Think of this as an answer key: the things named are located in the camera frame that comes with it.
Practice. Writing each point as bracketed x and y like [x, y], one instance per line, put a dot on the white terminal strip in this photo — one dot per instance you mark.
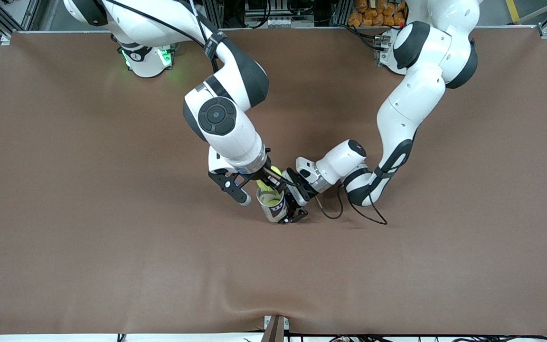
[278, 22]

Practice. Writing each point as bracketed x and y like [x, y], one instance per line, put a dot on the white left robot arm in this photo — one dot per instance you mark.
[411, 104]

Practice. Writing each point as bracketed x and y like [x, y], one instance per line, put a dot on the brown table mat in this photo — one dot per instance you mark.
[112, 166]

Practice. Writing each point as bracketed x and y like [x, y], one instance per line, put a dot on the aluminium rack profile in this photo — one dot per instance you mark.
[215, 14]
[340, 13]

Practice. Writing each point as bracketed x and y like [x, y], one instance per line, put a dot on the table edge clamp bracket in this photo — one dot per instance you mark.
[275, 330]

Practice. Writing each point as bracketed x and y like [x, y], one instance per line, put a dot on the clear Wilson tennis ball can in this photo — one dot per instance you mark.
[278, 213]

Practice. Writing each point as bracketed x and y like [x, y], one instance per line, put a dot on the pile of orange lumpy items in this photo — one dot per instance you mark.
[373, 16]

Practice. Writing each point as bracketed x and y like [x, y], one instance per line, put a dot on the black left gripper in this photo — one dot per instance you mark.
[300, 190]

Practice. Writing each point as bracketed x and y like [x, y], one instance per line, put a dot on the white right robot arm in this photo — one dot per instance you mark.
[231, 137]

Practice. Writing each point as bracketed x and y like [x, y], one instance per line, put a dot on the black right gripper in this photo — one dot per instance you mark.
[267, 179]

